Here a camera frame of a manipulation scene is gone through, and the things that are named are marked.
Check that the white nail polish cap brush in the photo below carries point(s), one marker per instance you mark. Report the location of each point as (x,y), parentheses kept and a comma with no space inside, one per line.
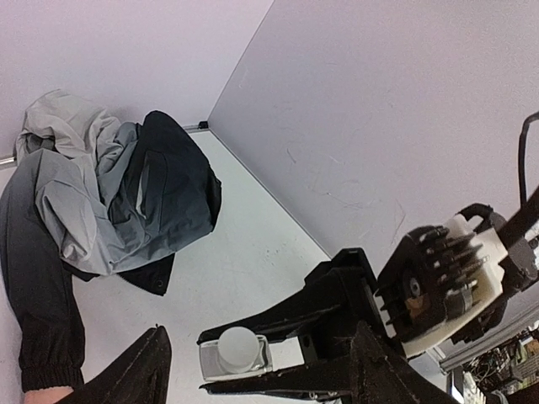
(238,348)

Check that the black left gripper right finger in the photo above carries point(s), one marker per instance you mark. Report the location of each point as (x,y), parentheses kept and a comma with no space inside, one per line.
(381,375)

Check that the cluttered background shelf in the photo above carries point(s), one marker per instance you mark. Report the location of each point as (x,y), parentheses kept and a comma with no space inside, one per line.
(505,374)

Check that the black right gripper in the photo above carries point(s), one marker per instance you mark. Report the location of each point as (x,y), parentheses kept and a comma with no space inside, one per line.
(337,298)

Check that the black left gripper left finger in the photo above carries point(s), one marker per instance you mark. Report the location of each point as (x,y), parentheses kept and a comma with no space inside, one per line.
(139,375)

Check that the black grey jacket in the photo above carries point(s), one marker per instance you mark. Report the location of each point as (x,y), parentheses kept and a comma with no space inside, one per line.
(92,196)

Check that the mannequin hand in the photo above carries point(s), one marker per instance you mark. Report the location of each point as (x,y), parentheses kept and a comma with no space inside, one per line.
(48,395)

